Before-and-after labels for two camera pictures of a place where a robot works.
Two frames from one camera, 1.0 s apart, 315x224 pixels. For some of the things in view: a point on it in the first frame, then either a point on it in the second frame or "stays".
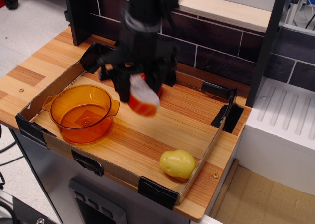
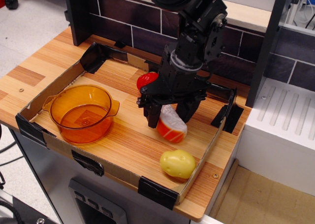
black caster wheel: [11, 2] stays
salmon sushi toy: [143, 99] -> [170, 125]
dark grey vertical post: [272, 27] stays
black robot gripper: [137, 52] -> [173, 85]
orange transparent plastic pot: [83, 113] stays
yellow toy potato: [178, 163] stays
